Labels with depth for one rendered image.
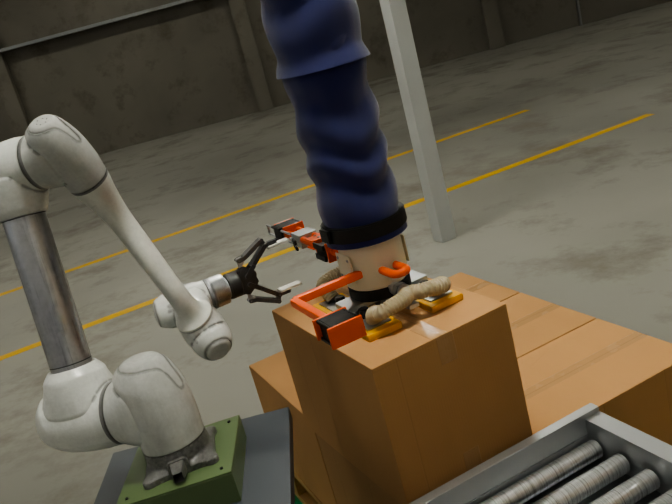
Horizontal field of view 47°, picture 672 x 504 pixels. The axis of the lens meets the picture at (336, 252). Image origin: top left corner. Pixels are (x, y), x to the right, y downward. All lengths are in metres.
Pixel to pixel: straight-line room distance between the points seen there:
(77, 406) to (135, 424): 0.15
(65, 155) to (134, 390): 0.55
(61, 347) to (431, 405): 0.89
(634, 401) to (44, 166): 1.67
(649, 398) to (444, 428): 0.69
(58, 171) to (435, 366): 0.98
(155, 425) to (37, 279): 0.44
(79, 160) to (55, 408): 0.58
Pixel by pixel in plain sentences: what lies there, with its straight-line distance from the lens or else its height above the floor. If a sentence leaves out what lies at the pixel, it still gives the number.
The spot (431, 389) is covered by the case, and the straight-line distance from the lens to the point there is 1.91.
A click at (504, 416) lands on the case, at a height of 0.66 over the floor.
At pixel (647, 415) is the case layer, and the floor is 0.43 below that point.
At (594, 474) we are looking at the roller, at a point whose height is 0.55.
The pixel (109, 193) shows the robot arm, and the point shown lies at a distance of 1.92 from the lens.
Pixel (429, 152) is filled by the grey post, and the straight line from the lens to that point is 5.32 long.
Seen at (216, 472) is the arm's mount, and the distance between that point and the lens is 1.84.
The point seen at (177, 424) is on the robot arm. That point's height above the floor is 0.94.
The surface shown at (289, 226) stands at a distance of 2.57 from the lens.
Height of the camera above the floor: 1.74
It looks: 17 degrees down
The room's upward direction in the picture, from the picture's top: 15 degrees counter-clockwise
